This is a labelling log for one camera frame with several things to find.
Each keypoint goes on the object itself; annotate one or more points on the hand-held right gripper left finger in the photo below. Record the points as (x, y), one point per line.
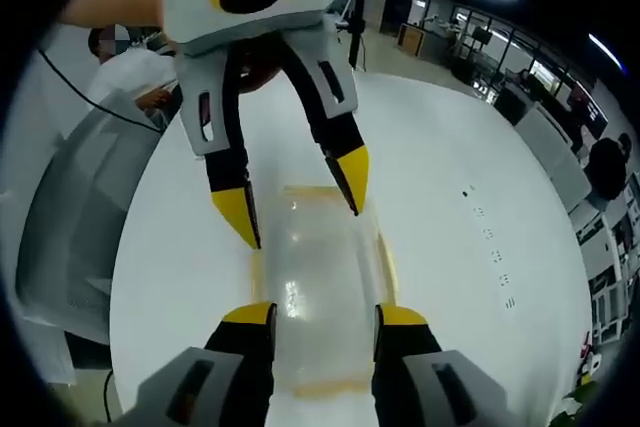
(220, 377)

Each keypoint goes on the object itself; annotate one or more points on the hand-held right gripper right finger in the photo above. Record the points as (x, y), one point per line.
(425, 377)

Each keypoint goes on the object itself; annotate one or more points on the clear plastic food container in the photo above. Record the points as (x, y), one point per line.
(322, 287)

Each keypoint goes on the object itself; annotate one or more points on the red round object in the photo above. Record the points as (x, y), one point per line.
(255, 77)

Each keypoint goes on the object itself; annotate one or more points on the black tripod stand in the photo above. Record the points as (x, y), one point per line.
(356, 12)

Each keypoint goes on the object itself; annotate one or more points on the wooden board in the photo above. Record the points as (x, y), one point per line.
(412, 38)

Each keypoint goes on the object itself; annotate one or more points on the green plant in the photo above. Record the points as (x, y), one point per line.
(575, 409)

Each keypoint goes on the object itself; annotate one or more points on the grey chair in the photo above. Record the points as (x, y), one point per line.
(70, 227)

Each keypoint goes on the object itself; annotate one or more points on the white desk partition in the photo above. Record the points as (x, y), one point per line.
(555, 147)

